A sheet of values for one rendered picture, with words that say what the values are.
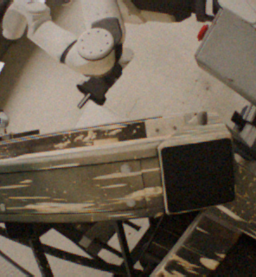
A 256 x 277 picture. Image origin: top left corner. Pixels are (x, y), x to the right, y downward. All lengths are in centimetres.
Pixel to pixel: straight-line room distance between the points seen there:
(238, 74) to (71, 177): 31
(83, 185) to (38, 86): 614
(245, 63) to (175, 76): 574
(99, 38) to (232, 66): 34
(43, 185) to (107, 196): 11
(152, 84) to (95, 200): 573
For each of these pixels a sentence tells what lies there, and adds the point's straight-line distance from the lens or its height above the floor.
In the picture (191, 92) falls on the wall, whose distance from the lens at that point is 635.
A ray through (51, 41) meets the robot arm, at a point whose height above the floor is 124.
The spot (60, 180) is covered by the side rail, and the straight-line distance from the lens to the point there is 70.
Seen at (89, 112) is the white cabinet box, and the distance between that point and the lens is 507.
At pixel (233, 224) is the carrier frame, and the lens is 68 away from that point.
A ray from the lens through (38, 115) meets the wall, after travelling 676.
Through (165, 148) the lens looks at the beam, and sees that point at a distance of 65.
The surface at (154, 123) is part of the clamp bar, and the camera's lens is 139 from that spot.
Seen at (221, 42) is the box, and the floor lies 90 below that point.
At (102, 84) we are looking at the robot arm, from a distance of 159.
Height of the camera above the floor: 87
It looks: 7 degrees up
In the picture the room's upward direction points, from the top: 58 degrees counter-clockwise
